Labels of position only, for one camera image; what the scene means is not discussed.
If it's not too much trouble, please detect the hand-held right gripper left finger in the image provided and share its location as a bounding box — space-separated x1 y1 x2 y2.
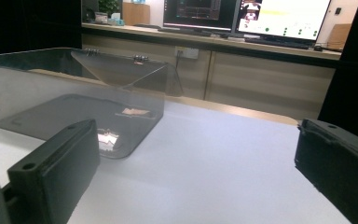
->
7 119 102 224

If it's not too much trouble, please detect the brown wooden board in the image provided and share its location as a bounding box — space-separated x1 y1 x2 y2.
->
121 2 151 27

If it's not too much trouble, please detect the dark curtain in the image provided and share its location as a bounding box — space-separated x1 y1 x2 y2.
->
317 0 358 146
0 0 84 57

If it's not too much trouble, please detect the beige cabinet front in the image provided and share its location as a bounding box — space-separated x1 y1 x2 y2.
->
81 32 337 121

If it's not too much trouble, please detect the smoky transparent plastic box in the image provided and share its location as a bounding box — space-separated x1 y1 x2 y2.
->
0 47 184 160

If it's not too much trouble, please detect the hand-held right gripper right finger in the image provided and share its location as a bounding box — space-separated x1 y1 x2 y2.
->
294 118 358 224

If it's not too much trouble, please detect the black keyboard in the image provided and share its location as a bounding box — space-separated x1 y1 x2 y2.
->
244 36 310 50
158 27 205 35

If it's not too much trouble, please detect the dark screen monitor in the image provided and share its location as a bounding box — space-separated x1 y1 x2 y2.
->
162 0 241 33

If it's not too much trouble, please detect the green potted plant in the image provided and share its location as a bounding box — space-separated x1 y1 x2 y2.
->
94 0 121 24

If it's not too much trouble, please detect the light wooden counter top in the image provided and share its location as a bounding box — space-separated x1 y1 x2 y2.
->
81 22 343 62

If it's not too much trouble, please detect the white wall socket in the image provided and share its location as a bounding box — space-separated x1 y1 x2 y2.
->
173 46 200 61

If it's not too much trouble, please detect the black power cable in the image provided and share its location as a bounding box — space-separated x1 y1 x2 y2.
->
174 53 184 72

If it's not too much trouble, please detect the teal tissue pack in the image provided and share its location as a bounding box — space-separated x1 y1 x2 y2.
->
107 12 126 27

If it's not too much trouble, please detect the bright screen monitor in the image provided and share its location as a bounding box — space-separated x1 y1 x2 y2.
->
234 0 333 42

